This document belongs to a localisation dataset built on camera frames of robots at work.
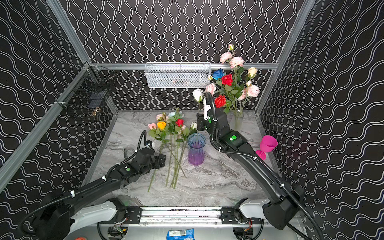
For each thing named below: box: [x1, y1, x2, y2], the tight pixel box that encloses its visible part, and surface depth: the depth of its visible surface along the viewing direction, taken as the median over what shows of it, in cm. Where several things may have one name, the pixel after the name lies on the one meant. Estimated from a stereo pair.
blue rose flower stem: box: [212, 68, 225, 81], surface depth 79 cm
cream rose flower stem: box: [247, 67, 258, 80], surface depth 84 cm
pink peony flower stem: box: [219, 43, 245, 76], surface depth 80 cm
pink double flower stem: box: [205, 83, 216, 97], surface depth 83 cm
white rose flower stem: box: [192, 88, 204, 113], surface depth 71 cm
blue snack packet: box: [166, 228, 195, 240], surface depth 70 cm
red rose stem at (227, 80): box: [221, 73, 238, 112], surface depth 76 cm
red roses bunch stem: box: [168, 118, 190, 189], surface depth 103 cm
